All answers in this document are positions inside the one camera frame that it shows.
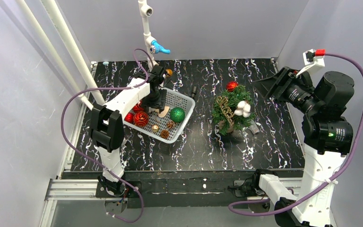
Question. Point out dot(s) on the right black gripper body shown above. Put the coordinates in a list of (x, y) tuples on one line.
[(281, 86)]

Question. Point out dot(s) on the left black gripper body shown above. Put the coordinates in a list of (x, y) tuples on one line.
[(156, 104)]

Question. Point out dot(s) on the white cotton ornament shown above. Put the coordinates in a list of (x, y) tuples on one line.
[(243, 109)]

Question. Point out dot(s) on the red glitter ornament ball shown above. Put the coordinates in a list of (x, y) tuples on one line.
[(231, 86)]

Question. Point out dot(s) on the small green christmas tree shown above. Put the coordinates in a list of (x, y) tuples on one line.
[(240, 123)]

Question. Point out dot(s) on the gold merry christmas sign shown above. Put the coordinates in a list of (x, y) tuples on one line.
[(222, 102)]

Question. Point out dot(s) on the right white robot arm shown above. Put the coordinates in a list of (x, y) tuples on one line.
[(327, 141)]

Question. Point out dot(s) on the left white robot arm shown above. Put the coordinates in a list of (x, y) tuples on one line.
[(106, 126)]

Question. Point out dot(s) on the wooden heart ornament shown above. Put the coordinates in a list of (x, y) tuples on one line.
[(163, 113)]

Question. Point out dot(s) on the red patterned ornament ball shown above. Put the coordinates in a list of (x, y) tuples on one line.
[(138, 108)]

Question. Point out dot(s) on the green glitter ornament ball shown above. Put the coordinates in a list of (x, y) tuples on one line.
[(177, 114)]

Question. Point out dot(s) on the frosted pine cone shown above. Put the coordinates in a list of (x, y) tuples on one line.
[(170, 124)]

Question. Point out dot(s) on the gold ornament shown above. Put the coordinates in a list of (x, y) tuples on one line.
[(155, 128)]

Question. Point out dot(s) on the orange pipe valve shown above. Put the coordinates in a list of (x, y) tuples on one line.
[(169, 73)]

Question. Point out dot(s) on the white plastic basket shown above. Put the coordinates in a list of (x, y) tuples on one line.
[(173, 99)]

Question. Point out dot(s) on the red shiny ornament ball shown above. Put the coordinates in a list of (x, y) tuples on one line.
[(129, 118)]

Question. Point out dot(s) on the brown pine cone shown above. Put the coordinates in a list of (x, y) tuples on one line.
[(164, 134)]

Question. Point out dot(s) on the black cylindrical marker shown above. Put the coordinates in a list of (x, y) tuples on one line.
[(193, 92)]

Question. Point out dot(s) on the blue pipe valve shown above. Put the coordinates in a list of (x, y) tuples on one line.
[(156, 48)]

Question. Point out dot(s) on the white pvc pipe stand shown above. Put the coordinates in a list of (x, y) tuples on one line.
[(145, 12)]

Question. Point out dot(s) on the thick white diagonal pole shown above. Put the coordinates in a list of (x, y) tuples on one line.
[(64, 32)]

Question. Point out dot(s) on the thin white diagonal pole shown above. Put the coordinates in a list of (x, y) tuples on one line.
[(46, 41)]

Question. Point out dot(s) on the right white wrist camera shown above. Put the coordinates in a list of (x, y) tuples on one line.
[(313, 61)]

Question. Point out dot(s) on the aluminium frame rail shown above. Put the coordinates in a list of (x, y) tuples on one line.
[(62, 189)]

